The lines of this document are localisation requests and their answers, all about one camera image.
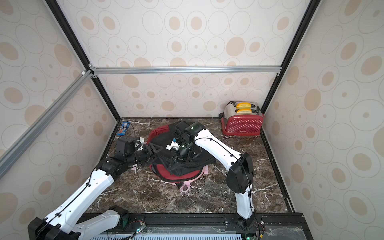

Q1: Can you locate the red backpack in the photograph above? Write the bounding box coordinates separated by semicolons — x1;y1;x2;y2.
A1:
147;124;208;192

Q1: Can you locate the pink backpack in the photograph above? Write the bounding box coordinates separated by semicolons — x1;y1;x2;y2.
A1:
150;165;209;193

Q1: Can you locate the black backpack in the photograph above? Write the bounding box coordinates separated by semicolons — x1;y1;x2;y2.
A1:
147;121;216;181

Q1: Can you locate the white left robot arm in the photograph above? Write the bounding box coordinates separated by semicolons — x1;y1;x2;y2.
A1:
28;143;163;240

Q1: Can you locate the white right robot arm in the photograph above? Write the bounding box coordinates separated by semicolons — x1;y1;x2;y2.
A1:
173;122;255;230

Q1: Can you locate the blue candy packet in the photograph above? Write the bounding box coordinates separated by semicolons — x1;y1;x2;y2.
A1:
117;121;131;136

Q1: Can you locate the red polka dot toaster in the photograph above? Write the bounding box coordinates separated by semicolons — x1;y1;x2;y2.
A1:
219;101;264;136

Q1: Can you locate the yellow toast slice front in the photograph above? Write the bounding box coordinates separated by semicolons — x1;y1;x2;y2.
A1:
236;109;253;115

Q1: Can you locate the yellow toast slice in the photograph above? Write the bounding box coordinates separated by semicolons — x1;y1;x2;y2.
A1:
236;103;254;109
236;109;253;115

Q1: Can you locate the yellow toast slice rear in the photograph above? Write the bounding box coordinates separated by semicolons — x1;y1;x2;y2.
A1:
236;103;254;109

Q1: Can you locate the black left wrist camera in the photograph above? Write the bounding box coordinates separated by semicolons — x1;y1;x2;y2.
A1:
114;136;144;162

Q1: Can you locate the horizontal aluminium rail back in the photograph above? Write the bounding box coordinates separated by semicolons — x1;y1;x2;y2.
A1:
89;64;282;76

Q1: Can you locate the aluminium rail left wall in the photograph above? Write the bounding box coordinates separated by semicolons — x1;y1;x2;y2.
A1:
1;70;92;177

